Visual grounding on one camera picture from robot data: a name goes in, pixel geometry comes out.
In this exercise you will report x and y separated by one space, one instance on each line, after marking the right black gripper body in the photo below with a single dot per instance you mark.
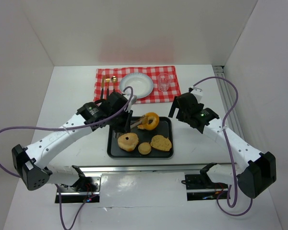
180 110

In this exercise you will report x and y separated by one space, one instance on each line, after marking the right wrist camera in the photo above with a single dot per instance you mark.
197 92

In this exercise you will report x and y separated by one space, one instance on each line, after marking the black serving tray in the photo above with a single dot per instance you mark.
164 128

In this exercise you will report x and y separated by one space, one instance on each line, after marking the red checkered cloth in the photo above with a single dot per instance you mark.
155 96

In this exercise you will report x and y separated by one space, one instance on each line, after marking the flat bread with hole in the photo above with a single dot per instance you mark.
128 141

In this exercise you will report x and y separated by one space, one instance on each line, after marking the white round plate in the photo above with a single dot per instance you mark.
141 83

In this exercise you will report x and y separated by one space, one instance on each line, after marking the small round muffin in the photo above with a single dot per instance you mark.
144 148

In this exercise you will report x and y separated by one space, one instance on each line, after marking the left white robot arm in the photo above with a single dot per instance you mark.
33 161

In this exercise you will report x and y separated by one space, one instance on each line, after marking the gold spoon black handle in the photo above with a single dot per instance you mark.
113 81

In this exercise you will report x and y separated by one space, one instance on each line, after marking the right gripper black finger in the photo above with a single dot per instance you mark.
180 115
173 108

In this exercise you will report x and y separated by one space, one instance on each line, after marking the aluminium side rail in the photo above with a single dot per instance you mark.
228 100

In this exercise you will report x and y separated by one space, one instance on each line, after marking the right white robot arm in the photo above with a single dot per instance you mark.
255 171

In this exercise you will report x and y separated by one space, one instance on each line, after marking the speckled bread slice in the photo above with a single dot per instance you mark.
161 143

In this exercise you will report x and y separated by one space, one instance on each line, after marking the glazed ring donut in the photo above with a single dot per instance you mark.
151 123

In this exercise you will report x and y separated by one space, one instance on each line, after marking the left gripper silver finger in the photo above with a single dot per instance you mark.
140 121
117 134

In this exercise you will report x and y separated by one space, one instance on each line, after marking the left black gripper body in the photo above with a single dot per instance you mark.
126 119

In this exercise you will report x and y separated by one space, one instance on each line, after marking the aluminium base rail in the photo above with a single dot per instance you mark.
187 168

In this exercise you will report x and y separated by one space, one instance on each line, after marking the clear drinking glass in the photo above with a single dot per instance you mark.
163 82

